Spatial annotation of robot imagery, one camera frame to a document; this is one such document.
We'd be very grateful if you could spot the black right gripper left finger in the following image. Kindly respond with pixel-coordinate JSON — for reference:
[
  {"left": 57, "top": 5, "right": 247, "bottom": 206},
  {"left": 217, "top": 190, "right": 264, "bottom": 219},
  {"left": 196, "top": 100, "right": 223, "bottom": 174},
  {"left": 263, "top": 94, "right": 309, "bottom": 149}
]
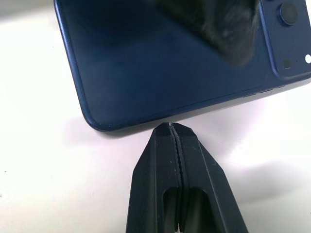
[{"left": 125, "top": 123, "right": 181, "bottom": 233}]

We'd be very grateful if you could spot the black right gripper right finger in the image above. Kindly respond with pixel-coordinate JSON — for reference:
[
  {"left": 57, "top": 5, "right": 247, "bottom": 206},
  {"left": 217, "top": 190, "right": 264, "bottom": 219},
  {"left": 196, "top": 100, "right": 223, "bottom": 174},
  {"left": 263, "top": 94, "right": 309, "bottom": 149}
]
[{"left": 172, "top": 123, "right": 249, "bottom": 233}]

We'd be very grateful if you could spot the dark blue smartphone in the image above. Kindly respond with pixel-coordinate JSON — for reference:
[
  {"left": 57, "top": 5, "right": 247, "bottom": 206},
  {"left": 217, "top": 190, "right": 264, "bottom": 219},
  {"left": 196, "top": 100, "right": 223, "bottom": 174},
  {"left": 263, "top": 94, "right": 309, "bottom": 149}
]
[{"left": 53, "top": 0, "right": 311, "bottom": 133}]

